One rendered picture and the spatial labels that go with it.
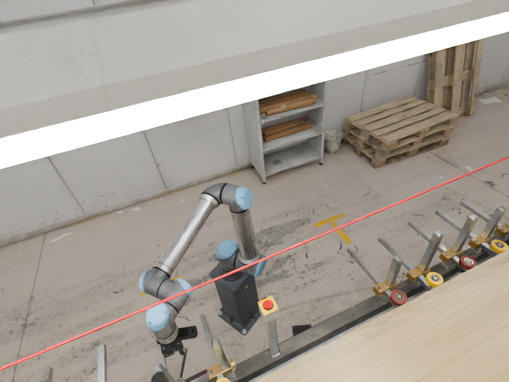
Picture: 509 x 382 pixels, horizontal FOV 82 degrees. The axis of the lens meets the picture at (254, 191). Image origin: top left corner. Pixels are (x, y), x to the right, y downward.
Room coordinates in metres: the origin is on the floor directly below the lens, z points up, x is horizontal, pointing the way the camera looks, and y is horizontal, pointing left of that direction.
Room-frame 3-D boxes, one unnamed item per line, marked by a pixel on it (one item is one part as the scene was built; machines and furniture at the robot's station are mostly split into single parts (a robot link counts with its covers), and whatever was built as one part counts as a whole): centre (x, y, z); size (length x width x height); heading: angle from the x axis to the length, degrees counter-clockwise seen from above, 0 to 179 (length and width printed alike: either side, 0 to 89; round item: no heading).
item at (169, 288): (0.69, 0.39, 1.32); 0.12 x 0.12 x 0.09; 60
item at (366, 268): (0.95, -0.63, 0.84); 0.44 x 0.03 x 0.04; 18
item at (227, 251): (1.27, 0.23, 0.79); 0.17 x 0.15 x 0.18; 60
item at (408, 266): (1.03, -0.87, 0.81); 0.44 x 0.03 x 0.04; 18
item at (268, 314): (0.64, 0.01, 1.18); 0.07 x 0.07 x 0.08; 18
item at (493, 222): (1.10, -1.41, 0.87); 0.04 x 0.04 x 0.48; 18
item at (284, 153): (3.31, -0.49, 0.78); 0.90 x 0.45 x 1.55; 107
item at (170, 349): (0.58, 0.44, 1.14); 0.09 x 0.08 x 0.12; 108
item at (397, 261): (0.87, -0.70, 0.86); 0.04 x 0.04 x 0.48; 18
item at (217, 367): (0.55, 0.27, 0.83); 0.14 x 0.06 x 0.05; 108
